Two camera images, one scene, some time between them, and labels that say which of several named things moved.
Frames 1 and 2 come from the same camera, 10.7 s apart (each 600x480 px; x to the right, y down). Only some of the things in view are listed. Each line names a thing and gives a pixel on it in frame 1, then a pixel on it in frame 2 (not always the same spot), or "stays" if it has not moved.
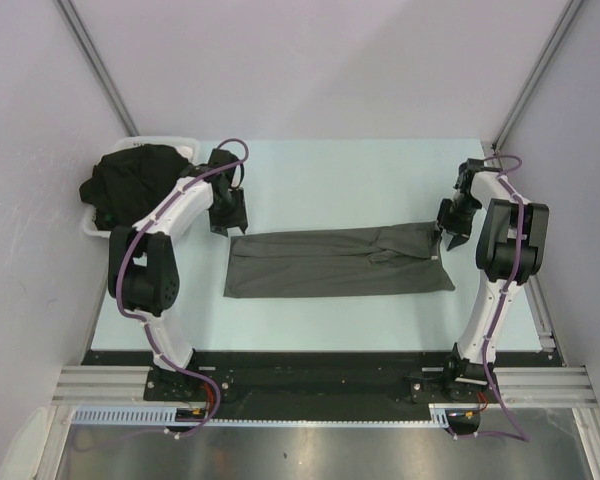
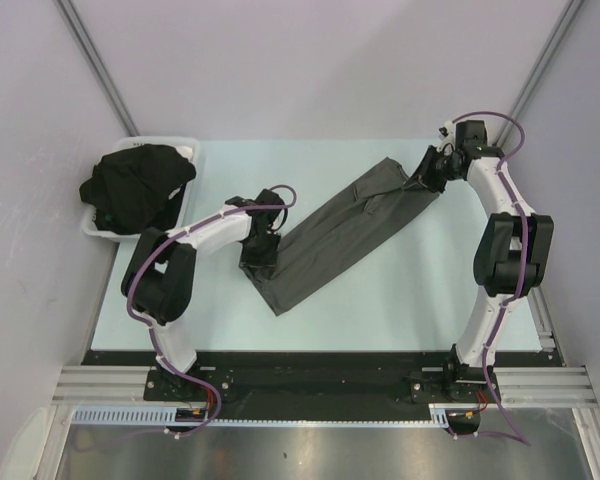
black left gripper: x=219 y=225 to x=267 y=260
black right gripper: x=443 y=221 to x=425 y=177
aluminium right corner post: x=559 y=32 stays
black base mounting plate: x=323 y=378 stays
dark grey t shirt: x=343 y=261 to x=337 y=231
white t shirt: x=185 y=152 stays
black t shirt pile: x=125 y=183 stays
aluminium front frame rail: x=527 y=386 stays
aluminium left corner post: x=88 y=44 stays
